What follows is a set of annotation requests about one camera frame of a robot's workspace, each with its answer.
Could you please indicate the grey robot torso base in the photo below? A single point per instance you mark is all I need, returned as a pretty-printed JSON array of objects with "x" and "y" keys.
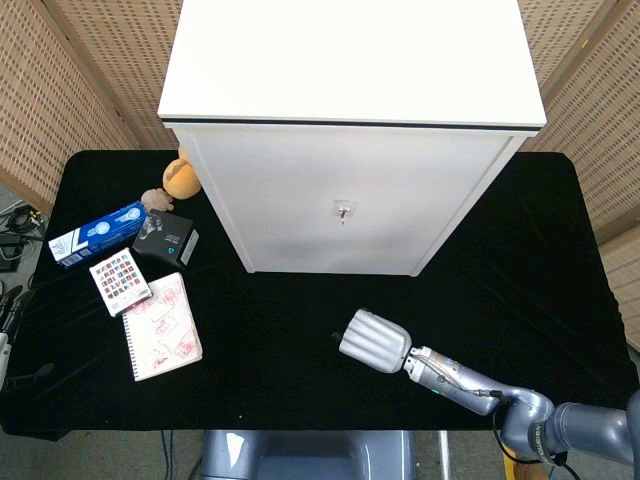
[{"x": 300, "y": 455}]

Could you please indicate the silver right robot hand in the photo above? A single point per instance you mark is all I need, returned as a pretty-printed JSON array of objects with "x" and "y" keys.
[{"x": 375, "y": 342}]

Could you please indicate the small brown plush toy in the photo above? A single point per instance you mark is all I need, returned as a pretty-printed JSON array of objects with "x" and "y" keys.
[{"x": 156, "y": 199}]

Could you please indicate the woven wicker folding screen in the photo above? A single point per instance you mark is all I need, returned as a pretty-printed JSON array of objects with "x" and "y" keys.
[
  {"x": 75, "y": 75},
  {"x": 590, "y": 125}
]

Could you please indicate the black product box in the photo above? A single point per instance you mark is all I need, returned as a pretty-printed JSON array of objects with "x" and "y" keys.
[{"x": 165, "y": 240}]

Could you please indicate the white table leg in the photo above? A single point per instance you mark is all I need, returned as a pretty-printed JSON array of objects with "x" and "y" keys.
[{"x": 444, "y": 455}]

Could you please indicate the blue cardboard box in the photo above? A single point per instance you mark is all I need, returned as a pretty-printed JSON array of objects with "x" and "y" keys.
[{"x": 95, "y": 232}]

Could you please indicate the white spiral notebook red drawings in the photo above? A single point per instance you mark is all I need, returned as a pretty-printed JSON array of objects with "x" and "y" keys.
[{"x": 165, "y": 330}]

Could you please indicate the black table cloth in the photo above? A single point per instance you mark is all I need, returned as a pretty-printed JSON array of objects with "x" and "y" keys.
[{"x": 280, "y": 390}]

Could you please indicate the white box with colourful pictures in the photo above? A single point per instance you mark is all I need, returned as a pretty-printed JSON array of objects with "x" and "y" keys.
[{"x": 120, "y": 280}]

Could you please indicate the white cabinet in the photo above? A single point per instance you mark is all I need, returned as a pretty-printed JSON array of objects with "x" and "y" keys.
[{"x": 350, "y": 75}]

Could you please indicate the yellow plush toy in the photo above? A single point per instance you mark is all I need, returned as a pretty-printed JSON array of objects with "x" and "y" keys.
[{"x": 181, "y": 180}]

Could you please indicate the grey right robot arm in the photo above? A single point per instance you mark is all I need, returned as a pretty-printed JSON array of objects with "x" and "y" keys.
[{"x": 525, "y": 405}]

